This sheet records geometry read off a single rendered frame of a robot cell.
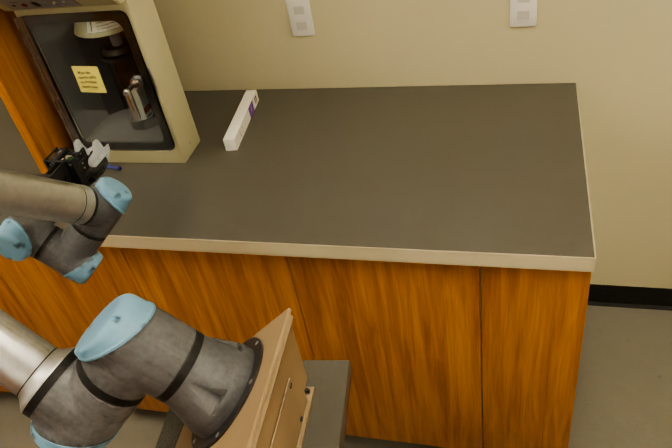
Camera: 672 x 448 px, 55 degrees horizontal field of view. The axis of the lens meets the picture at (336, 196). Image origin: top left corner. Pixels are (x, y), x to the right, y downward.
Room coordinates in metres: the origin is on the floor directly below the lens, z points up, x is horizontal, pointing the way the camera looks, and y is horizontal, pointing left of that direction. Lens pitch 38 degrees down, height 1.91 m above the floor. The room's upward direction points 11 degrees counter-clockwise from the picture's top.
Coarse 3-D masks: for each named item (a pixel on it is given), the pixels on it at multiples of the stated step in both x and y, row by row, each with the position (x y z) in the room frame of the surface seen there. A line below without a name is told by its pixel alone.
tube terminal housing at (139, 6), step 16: (128, 0) 1.52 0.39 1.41; (144, 0) 1.58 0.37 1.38; (16, 16) 1.62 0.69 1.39; (128, 16) 1.52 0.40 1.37; (144, 16) 1.56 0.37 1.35; (144, 32) 1.54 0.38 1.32; (160, 32) 1.60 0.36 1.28; (144, 48) 1.52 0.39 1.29; (160, 48) 1.58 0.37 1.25; (160, 64) 1.56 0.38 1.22; (160, 80) 1.53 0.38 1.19; (176, 80) 1.60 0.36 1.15; (160, 96) 1.52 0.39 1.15; (176, 96) 1.58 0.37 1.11; (176, 112) 1.55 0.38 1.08; (176, 128) 1.53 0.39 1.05; (192, 128) 1.60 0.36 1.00; (176, 144) 1.52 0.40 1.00; (192, 144) 1.57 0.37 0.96; (112, 160) 1.59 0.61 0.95; (128, 160) 1.57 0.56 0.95; (144, 160) 1.56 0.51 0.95; (160, 160) 1.54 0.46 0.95; (176, 160) 1.52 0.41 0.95
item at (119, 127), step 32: (32, 32) 1.60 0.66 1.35; (64, 32) 1.57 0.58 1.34; (96, 32) 1.54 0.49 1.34; (128, 32) 1.51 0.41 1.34; (64, 64) 1.58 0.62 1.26; (96, 64) 1.55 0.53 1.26; (128, 64) 1.52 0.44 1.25; (64, 96) 1.60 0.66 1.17; (96, 96) 1.56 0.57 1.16; (96, 128) 1.58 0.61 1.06; (128, 128) 1.55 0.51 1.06; (160, 128) 1.51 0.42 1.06
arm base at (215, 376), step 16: (208, 336) 0.69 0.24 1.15; (192, 352) 0.64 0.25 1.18; (208, 352) 0.64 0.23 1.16; (224, 352) 0.65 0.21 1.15; (240, 352) 0.65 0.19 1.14; (192, 368) 0.62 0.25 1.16; (208, 368) 0.62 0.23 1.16; (224, 368) 0.62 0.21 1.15; (240, 368) 0.62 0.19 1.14; (176, 384) 0.60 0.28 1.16; (192, 384) 0.60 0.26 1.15; (208, 384) 0.60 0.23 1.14; (224, 384) 0.60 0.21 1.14; (240, 384) 0.60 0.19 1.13; (160, 400) 0.61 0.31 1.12; (176, 400) 0.59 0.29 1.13; (192, 400) 0.59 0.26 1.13; (208, 400) 0.59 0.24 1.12; (224, 400) 0.58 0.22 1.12; (192, 416) 0.58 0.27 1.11; (208, 416) 0.57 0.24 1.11; (224, 416) 0.57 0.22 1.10; (192, 432) 0.58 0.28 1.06; (208, 432) 0.57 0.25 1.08
